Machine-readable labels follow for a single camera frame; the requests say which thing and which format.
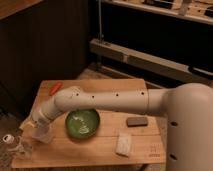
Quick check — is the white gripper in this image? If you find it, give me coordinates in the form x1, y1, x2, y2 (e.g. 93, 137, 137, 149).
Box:
19, 117, 50, 138

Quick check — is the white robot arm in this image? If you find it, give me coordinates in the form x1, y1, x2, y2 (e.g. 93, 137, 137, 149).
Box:
23, 83, 213, 171

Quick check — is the white plastic cup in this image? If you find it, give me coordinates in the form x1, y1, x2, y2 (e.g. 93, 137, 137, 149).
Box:
32, 129, 53, 144

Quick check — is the green ceramic bowl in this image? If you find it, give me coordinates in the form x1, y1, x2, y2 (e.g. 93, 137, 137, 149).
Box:
65, 109, 100, 139

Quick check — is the orange carrot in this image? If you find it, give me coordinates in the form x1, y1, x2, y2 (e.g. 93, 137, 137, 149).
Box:
49, 82, 63, 96

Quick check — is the dark wooden cabinet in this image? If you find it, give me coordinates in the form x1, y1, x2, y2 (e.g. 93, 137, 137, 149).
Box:
0, 0, 89, 116

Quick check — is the white crumpled packet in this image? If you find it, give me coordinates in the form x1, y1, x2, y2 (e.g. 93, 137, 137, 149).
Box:
115, 133, 132, 157

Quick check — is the wooden table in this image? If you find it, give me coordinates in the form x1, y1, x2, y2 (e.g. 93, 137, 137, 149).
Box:
11, 78, 167, 169

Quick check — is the grey sponge block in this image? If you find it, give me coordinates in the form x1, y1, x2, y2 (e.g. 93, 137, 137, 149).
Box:
126, 117, 148, 127

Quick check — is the metal shelf frame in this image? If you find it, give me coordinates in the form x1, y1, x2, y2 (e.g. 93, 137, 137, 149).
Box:
90, 0, 213, 86

